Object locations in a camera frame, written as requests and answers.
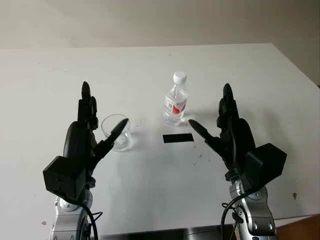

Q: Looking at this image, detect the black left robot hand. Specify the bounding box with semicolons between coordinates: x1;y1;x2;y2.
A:
61;81;130;187

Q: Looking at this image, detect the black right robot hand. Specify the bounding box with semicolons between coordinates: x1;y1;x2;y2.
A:
188;83;257;182

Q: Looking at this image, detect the clear plastic water bottle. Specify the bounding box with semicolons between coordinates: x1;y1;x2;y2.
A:
163;71;189;127

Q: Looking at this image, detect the clear glass cup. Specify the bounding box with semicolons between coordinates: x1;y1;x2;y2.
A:
101;114;133;152

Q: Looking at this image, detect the black tape strip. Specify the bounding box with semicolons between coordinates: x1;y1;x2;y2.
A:
162;133;194;144

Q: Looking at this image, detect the dark robot torso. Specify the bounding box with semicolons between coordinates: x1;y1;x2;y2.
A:
127;224;236;240

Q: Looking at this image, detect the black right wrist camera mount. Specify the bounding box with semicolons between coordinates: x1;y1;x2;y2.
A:
244;143;288;193

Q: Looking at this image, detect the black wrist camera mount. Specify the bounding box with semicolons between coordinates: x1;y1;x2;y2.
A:
244;143;288;193
42;155;88;201

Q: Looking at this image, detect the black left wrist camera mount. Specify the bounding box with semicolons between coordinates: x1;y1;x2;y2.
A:
42;155;88;201

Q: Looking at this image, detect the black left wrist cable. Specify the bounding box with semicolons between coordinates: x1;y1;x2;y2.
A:
65;196;104;240

